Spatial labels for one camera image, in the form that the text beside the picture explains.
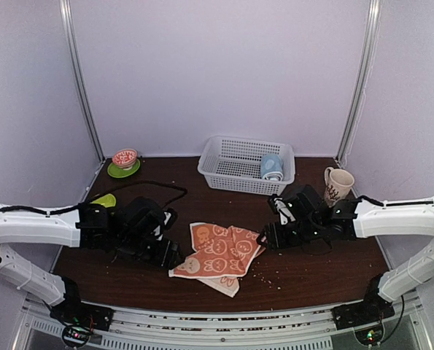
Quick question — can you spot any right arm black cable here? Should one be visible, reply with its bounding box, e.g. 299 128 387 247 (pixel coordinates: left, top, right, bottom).
379 295 407 342

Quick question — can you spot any right aluminium frame post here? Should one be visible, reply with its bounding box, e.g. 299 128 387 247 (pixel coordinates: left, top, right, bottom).
336 0 382 168

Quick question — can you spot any orange bunny towel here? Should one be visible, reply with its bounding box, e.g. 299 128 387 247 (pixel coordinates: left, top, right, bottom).
168 222 265 298

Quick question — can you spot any beige mug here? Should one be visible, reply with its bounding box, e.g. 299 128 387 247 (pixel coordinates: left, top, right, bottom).
323 167 355 207

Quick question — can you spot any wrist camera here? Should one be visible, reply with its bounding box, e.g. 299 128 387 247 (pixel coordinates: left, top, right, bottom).
123 197 178 241
268 184 323 225

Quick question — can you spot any aluminium frame post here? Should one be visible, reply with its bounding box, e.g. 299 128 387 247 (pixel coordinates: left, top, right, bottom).
59 0 106 163
336 0 382 168

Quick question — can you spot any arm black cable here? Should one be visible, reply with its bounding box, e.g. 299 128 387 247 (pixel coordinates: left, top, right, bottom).
379 295 407 342
0 181 188 216

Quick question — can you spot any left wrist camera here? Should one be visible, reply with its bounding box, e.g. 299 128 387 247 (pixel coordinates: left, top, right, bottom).
123 197 178 241

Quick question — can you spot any aluminium front rail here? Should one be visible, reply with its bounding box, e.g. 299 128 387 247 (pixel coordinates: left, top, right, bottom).
14 286 434 350

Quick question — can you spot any blue patterned towel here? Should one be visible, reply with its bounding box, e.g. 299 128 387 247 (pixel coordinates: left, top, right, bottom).
260 154 284 182

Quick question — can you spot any white plastic basket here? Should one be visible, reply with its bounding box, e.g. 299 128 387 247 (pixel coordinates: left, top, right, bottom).
198 136 295 195

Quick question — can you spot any green plate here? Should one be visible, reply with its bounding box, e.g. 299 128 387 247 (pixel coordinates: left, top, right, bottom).
107 159 141 179

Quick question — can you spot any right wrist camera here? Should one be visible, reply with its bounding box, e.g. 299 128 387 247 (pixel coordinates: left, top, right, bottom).
268 184 323 225

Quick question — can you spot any left aluminium frame post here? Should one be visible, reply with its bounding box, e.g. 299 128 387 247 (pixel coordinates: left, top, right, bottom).
59 0 106 163

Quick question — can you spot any red patterned bowl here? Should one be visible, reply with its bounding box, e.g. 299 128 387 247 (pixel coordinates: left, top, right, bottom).
112 149 138 170

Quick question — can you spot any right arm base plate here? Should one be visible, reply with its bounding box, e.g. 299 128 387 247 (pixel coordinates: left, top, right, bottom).
331 301 395 347

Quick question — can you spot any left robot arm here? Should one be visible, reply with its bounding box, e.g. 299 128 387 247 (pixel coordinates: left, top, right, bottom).
0 197 185 324

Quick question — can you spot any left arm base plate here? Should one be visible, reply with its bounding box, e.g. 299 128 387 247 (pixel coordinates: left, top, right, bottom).
46 303 114 349

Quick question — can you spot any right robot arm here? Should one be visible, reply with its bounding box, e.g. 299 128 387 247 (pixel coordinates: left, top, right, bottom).
257 185 434 322

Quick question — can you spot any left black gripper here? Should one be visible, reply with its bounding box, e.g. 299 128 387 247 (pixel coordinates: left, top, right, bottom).
115 232 185 269

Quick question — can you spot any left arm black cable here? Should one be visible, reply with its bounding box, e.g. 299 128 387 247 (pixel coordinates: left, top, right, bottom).
0 181 188 216

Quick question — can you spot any small green bowl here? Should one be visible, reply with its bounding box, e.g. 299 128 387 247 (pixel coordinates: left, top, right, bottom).
91 193 117 208

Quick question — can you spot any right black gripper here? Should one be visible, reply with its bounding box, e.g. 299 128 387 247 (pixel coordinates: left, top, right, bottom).
256 219 322 252

